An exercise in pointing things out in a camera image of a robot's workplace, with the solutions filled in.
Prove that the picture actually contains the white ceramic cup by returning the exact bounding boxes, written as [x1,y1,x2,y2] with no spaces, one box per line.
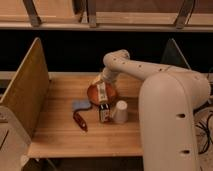
[112,100,128,124]

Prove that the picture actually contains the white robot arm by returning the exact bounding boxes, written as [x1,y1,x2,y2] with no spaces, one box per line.
[102,50,211,171]

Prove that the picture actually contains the blue eraser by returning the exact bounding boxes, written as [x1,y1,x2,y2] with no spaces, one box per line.
[72,100,91,111]

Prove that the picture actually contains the orange round bowl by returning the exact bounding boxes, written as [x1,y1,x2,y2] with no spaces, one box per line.
[87,82,118,105]

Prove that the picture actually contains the right dark side panel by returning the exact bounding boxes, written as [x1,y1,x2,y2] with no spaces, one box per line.
[161,38,190,69]

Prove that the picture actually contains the left wooden side panel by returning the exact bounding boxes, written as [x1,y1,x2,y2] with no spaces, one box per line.
[0,38,49,143]

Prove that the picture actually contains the upper wooden shelf frame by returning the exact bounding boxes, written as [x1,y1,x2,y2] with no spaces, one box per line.
[0,0,213,32]

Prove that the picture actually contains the black cables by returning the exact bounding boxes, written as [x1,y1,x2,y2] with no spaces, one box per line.
[195,111,213,155]

